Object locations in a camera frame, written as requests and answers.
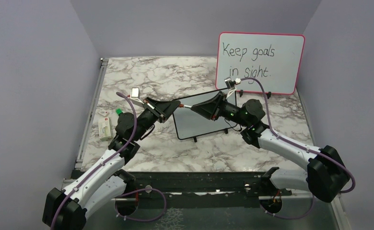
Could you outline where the white red whiteboard marker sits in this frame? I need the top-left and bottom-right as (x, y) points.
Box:
(178, 103), (192, 109)

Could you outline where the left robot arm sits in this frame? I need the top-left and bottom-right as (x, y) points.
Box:
(42, 97), (180, 230)

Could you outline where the small white red card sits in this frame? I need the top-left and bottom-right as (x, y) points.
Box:
(96, 109), (109, 117)

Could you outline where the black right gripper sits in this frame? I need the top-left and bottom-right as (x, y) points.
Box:
(191, 91), (249, 127)

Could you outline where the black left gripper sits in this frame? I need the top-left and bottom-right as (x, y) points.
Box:
(133, 97), (181, 141)

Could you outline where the small black-framed whiteboard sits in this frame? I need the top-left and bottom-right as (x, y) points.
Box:
(173, 90), (237, 140)

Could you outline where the white eraser box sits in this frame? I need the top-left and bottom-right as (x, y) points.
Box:
(98, 117), (113, 141)

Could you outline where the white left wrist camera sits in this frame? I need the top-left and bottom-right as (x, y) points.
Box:
(128, 87), (144, 107)

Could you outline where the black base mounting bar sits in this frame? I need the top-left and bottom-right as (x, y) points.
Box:
(114, 170), (291, 209)

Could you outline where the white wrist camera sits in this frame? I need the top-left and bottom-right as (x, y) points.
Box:
(128, 87), (144, 107)
(224, 77), (241, 99)

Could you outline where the large pink-framed whiteboard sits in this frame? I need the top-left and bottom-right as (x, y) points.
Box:
(215, 32), (305, 95)

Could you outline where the aluminium rail left table edge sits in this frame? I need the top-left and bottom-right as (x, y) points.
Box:
(74, 58), (109, 171)

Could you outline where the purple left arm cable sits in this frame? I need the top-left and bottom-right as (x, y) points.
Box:
(48, 92), (167, 230)

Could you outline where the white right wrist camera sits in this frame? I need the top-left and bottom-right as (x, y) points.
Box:
(224, 77), (241, 99)

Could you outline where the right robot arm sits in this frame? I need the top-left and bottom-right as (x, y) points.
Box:
(190, 92), (351, 203)

